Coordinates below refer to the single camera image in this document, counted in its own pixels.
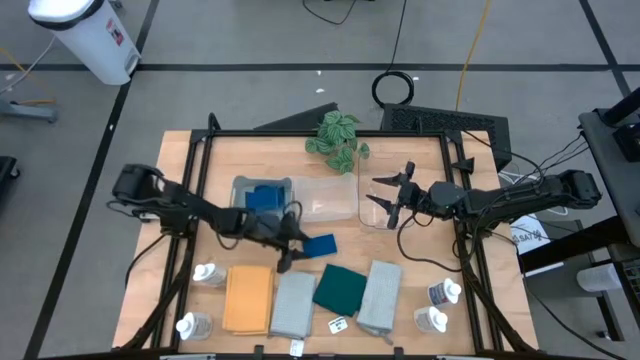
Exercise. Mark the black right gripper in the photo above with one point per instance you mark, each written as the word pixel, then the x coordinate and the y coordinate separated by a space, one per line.
pixel 412 197

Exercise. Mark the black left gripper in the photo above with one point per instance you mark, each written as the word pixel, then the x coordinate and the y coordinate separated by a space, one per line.
pixel 270 232

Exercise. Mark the dark green cloth napkin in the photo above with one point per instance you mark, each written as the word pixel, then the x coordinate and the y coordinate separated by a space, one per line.
pixel 340 290

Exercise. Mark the grey waffle towel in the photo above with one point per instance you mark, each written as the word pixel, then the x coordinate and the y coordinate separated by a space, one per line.
pixel 292 305
pixel 380 295

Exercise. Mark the orange cloth napkin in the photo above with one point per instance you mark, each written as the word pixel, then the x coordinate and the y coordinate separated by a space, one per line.
pixel 247 300

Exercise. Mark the white handwritten napkin tag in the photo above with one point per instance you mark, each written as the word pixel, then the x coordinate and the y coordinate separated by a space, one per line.
pixel 338 325

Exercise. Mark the white plastic bottle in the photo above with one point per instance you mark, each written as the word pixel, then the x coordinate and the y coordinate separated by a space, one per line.
pixel 430 320
pixel 442 292
pixel 212 275
pixel 195 326

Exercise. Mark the small white towel tag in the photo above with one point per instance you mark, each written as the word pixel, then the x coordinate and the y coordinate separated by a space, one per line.
pixel 297 348

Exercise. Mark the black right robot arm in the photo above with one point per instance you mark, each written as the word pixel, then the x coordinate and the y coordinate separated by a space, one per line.
pixel 500 202

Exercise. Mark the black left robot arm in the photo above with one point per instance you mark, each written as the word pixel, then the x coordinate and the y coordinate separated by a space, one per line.
pixel 175 202

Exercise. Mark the clear plastic bin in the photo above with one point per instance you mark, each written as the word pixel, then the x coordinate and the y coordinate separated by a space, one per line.
pixel 380 220

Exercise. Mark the frosted translucent plastic bin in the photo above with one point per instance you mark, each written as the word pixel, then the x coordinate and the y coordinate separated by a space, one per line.
pixel 325 197

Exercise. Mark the artificial striped green plant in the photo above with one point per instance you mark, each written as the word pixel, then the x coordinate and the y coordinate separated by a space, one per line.
pixel 335 135

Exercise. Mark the white printed bag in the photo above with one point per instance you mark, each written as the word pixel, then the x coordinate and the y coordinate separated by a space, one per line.
pixel 530 235

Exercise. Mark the grey side table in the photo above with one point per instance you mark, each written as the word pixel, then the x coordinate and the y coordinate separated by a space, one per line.
pixel 610 170

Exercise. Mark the white paper towel roll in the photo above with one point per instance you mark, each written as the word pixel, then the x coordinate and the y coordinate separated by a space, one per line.
pixel 597 277

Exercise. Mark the white trash can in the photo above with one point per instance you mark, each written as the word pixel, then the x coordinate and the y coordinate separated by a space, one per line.
pixel 90 40

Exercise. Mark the grey stand base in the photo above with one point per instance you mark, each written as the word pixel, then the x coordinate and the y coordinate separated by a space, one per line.
pixel 30 111

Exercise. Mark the black floor object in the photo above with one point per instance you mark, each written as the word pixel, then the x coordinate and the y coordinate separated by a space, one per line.
pixel 6 172

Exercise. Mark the black metal table frame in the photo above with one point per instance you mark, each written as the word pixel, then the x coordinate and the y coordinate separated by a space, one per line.
pixel 250 133

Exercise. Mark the black desk frame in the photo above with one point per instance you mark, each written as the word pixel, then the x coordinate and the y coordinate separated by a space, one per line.
pixel 575 245

